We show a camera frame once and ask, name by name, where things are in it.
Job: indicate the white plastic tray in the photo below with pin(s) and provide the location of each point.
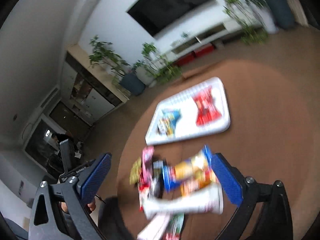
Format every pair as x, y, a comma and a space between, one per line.
186, 127

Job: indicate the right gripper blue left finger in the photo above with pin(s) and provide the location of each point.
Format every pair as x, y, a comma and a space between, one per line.
91, 178

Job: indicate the white snack packet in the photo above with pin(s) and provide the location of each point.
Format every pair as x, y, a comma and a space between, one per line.
208, 199

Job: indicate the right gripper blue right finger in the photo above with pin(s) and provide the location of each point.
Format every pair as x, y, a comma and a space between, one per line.
227, 178

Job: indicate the black wall television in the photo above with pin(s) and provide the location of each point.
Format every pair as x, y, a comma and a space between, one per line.
156, 15

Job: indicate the pink long snack packet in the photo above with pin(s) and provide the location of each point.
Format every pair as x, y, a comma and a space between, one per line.
145, 179

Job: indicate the black snack packet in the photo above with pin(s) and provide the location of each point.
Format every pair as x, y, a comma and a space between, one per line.
156, 188

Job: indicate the dark blue plant pot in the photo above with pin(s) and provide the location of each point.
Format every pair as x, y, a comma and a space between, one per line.
133, 84
282, 13

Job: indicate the green red snack packet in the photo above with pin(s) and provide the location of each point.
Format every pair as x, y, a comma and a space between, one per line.
174, 228

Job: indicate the blue yellow snack packet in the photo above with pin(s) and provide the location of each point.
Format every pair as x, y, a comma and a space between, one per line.
192, 174

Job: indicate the red storage box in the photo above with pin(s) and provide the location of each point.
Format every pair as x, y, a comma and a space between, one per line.
185, 59
204, 50

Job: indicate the blue panda snack packet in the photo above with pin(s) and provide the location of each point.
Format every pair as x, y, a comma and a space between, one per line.
167, 123

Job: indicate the white tv console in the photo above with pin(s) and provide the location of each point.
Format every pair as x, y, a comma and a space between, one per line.
195, 41

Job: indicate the white plant pot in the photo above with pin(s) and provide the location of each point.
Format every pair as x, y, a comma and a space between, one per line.
266, 19

